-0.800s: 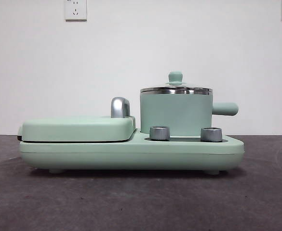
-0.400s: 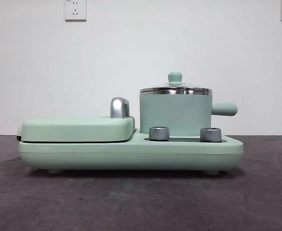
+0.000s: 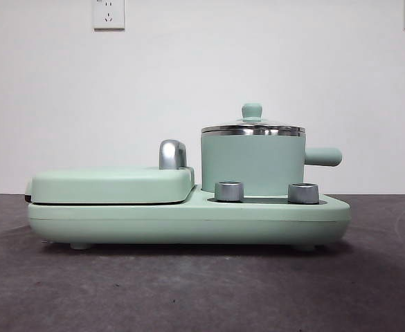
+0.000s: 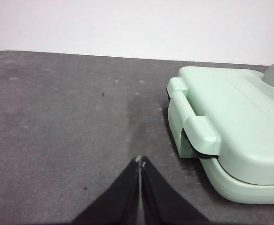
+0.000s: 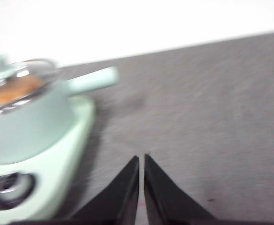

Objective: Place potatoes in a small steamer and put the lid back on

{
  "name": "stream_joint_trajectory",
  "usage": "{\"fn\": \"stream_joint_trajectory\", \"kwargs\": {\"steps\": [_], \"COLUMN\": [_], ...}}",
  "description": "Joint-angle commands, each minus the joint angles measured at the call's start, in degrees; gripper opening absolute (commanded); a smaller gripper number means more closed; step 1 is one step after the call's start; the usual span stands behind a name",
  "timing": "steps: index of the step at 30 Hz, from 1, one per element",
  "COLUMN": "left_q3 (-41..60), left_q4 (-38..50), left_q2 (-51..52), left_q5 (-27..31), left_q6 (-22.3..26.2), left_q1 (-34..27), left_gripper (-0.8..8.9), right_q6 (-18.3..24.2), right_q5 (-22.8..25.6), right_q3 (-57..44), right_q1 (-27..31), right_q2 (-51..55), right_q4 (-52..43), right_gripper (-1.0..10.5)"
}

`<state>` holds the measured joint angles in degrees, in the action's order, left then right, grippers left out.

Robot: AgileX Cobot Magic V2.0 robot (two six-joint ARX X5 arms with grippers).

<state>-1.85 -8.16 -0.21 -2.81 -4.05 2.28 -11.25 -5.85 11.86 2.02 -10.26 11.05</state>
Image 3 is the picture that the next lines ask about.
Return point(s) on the green breakfast machine base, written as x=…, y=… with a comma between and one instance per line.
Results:
x=188, y=221

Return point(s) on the white wall socket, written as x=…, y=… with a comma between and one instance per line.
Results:
x=108, y=14

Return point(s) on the glass lid with green knob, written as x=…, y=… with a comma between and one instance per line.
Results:
x=252, y=112

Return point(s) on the silver control knob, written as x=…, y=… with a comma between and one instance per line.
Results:
x=228, y=191
x=303, y=192

